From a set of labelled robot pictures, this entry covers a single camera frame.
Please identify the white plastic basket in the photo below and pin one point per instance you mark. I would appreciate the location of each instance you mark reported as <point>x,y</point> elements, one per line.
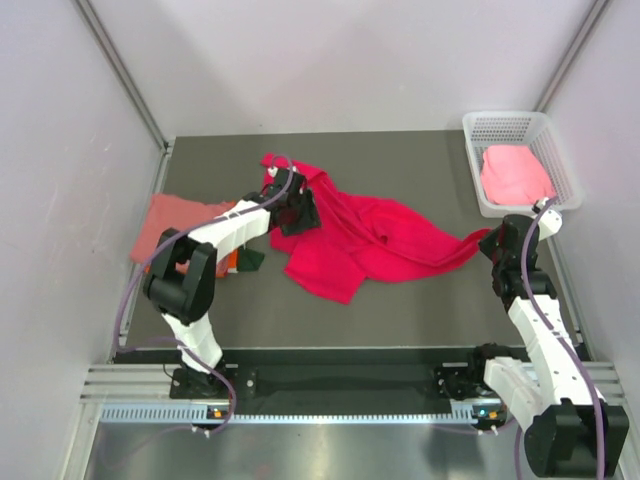
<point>533,129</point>

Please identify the light pink t shirt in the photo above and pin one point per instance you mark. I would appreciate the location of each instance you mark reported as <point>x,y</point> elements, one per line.
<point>512,175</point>

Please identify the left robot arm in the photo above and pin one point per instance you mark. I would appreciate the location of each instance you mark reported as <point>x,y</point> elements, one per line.
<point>180,282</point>

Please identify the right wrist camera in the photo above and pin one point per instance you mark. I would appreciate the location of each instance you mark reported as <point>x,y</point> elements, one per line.
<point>548,221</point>

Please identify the magenta t shirt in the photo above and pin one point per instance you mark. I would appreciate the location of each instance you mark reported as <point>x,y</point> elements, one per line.
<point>366,238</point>

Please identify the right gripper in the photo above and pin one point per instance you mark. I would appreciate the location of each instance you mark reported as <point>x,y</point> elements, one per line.
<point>486,242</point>

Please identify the folded salmon t shirt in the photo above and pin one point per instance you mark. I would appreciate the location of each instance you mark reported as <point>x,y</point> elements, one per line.
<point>171,212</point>

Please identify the folded orange t shirt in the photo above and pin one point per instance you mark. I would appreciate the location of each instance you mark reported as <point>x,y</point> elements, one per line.
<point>226,266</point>

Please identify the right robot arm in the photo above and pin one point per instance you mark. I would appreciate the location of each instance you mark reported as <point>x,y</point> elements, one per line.
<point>568,428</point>

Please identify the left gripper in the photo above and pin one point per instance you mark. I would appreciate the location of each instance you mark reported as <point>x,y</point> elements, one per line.
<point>309,219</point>

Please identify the slotted grey cable duct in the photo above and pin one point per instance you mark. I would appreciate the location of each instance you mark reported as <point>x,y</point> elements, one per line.
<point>202,414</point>

